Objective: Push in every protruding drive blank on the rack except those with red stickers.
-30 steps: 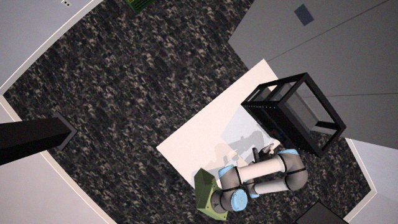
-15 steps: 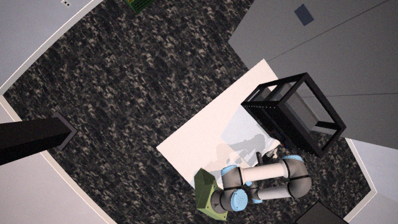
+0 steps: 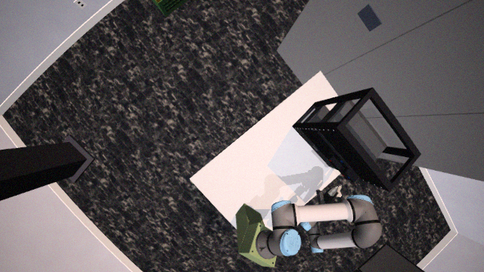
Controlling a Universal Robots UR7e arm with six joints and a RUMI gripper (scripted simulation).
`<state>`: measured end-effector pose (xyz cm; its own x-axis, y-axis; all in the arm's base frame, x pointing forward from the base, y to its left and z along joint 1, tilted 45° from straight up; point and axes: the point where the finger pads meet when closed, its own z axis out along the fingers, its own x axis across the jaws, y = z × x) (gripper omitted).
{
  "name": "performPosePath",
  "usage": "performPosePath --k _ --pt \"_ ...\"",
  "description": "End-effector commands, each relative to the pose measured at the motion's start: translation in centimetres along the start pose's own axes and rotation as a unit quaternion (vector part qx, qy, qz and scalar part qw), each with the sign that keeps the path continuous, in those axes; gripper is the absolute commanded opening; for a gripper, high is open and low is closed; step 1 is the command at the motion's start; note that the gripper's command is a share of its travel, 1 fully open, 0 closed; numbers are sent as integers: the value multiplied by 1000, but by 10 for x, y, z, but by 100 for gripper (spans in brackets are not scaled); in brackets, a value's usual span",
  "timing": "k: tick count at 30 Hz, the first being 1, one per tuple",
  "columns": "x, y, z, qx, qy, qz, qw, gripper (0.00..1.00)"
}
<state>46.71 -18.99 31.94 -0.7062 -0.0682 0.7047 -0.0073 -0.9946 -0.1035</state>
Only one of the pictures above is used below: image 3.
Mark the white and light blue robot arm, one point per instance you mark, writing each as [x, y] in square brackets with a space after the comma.
[285, 215]

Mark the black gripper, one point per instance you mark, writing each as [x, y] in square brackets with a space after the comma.
[331, 194]

